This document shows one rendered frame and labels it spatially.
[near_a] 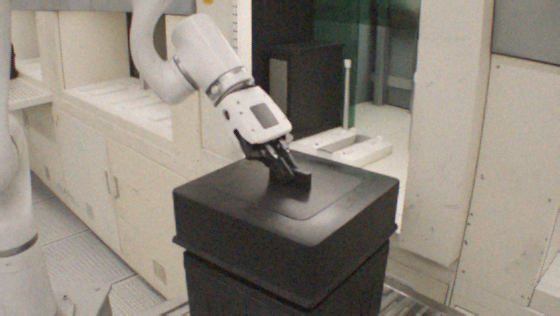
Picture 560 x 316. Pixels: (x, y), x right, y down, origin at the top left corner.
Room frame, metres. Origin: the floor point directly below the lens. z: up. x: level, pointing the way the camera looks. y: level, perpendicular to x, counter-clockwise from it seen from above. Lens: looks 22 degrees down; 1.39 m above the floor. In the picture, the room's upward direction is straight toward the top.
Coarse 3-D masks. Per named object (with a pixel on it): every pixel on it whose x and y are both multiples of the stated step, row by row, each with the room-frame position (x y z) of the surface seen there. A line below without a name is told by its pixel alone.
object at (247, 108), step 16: (240, 96) 0.77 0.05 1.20; (256, 96) 0.80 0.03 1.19; (224, 112) 0.77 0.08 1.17; (240, 112) 0.75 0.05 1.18; (256, 112) 0.76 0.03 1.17; (272, 112) 0.79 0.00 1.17; (240, 128) 0.74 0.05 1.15; (256, 128) 0.74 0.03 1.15; (272, 128) 0.76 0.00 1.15; (288, 128) 0.78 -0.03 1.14; (240, 144) 0.75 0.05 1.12; (256, 144) 0.74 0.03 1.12
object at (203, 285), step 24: (192, 264) 0.70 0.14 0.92; (360, 264) 0.79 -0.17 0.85; (384, 264) 0.74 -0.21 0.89; (192, 288) 0.70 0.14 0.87; (216, 288) 0.66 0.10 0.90; (240, 288) 0.63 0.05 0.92; (264, 288) 0.83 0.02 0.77; (336, 288) 0.82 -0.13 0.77; (360, 288) 0.67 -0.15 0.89; (192, 312) 0.70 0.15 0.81; (216, 312) 0.66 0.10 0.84; (240, 312) 0.63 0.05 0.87; (264, 312) 0.60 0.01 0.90; (288, 312) 0.57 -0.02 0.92; (312, 312) 0.55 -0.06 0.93; (336, 312) 0.61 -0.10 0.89; (360, 312) 0.68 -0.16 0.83
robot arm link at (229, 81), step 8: (232, 72) 0.79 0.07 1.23; (240, 72) 0.80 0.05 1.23; (248, 72) 0.82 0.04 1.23; (216, 80) 0.79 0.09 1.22; (224, 80) 0.78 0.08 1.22; (232, 80) 0.78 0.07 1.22; (240, 80) 0.79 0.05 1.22; (248, 80) 0.81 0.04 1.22; (208, 88) 0.79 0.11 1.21; (216, 88) 0.78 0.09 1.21; (224, 88) 0.78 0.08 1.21; (232, 88) 0.78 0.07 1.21; (208, 96) 0.80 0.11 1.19; (216, 96) 0.79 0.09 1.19; (224, 96) 0.78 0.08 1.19; (216, 104) 0.80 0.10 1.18
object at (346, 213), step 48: (192, 192) 0.70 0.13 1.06; (240, 192) 0.70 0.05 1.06; (288, 192) 0.70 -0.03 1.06; (336, 192) 0.70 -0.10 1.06; (384, 192) 0.71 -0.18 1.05; (192, 240) 0.68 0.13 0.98; (240, 240) 0.62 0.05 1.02; (288, 240) 0.56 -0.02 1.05; (336, 240) 0.58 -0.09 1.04; (384, 240) 0.71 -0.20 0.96; (288, 288) 0.56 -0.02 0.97
